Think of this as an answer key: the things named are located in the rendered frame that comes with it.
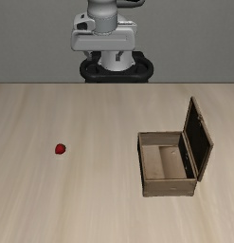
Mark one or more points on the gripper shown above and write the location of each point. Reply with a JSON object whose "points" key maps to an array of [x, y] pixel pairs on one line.
{"points": [[102, 41]]}

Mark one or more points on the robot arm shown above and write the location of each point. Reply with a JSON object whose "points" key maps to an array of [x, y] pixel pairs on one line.
{"points": [[102, 14]]}

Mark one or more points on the red strawberry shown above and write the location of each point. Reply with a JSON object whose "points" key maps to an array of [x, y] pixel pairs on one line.
{"points": [[60, 149]]}

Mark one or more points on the brown wooden box lid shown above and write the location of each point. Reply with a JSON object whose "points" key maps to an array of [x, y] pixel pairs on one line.
{"points": [[199, 142]]}

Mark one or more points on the brown wooden box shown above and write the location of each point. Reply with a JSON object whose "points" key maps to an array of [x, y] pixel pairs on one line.
{"points": [[165, 186]]}

